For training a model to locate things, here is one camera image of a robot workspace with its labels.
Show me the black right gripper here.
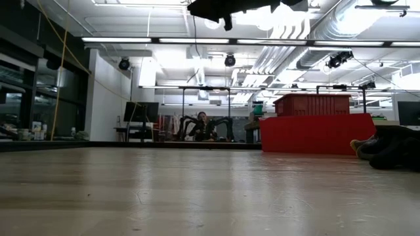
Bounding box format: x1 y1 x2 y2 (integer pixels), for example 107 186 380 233
186 0 309 32

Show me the thin dark cord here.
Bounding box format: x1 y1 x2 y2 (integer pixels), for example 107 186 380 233
186 15 201 85

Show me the long ceiling light strip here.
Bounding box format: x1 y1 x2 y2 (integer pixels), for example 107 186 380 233
81 37 420 47

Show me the person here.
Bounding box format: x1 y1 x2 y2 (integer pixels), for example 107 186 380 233
188 111 218 142

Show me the black monitor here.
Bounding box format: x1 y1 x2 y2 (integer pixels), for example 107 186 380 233
123 102 160 124
396 100 420 127

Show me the black ceiling-mounted device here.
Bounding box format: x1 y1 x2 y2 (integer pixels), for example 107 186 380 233
327 50 354 69

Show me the red slatted plastic crate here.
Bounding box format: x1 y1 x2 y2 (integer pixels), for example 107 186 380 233
273 93 352 117

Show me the red plastic bin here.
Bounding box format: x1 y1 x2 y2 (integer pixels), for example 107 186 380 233
259 113 377 156

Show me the white shelf container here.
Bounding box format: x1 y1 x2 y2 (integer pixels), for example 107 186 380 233
31 121 49 141

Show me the black work glove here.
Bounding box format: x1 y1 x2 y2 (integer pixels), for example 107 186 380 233
349 125 420 172

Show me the white ring ceiling lamp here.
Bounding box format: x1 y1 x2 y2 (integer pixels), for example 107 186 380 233
204 18 223 31

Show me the black background rig frame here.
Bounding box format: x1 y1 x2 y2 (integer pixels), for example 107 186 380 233
178 85 232 142
316 84 377 115

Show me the black ceiling rail fixture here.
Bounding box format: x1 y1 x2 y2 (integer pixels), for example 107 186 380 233
354 0 411 18

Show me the yellow cable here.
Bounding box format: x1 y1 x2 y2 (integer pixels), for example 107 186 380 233
37 0 93 142

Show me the black aluminium table frame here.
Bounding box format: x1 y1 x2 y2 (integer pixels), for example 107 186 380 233
0 140 263 153

